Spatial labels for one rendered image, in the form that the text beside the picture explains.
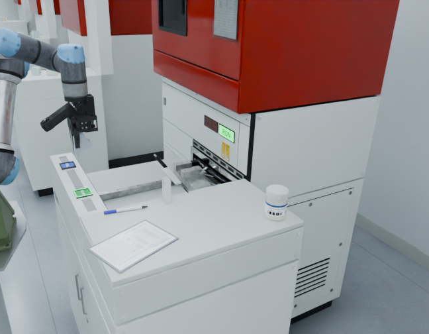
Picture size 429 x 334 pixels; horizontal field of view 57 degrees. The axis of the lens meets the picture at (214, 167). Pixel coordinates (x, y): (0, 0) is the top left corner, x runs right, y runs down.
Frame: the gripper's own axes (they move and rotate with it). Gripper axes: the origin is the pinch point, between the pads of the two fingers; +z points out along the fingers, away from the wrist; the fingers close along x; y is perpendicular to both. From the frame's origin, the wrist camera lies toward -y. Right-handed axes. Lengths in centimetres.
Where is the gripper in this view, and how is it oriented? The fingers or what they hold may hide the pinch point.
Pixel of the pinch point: (76, 155)
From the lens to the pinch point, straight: 140.8
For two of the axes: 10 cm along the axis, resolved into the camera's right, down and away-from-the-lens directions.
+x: -4.9, -3.7, 7.9
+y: 8.7, -1.8, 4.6
